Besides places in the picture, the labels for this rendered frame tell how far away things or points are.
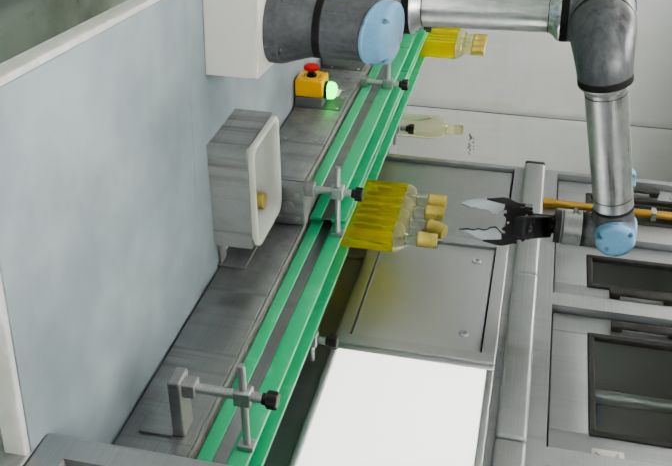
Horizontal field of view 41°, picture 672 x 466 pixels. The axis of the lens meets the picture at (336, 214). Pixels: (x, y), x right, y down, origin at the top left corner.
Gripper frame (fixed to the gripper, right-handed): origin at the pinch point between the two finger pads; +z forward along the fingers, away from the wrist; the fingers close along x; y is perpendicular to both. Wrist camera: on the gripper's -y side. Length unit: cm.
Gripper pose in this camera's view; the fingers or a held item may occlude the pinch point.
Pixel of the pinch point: (465, 217)
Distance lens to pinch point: 196.8
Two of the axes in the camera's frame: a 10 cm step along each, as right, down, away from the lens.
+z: -9.7, -1.1, 1.9
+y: 2.1, -1.4, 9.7
